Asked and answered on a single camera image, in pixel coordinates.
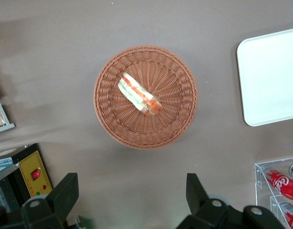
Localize triangular sandwich with red filling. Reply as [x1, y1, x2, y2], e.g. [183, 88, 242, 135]
[118, 72, 164, 118]

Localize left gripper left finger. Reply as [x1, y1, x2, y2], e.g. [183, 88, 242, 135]
[21, 173, 80, 229]

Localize black food warmer yellow panel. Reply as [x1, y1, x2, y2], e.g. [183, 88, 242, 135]
[0, 143, 54, 215]

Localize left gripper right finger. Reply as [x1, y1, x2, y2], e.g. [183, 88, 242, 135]
[176, 173, 230, 229]

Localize round brown wicker basket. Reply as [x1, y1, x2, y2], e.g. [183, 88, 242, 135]
[93, 45, 199, 150]

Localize cream rectangular plastic tray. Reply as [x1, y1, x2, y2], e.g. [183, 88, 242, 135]
[236, 27, 293, 127]

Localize clear acrylic bottle rack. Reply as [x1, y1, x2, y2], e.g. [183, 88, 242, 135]
[254, 156, 293, 229]

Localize white snack display tray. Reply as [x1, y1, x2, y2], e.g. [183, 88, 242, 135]
[0, 85, 16, 135]

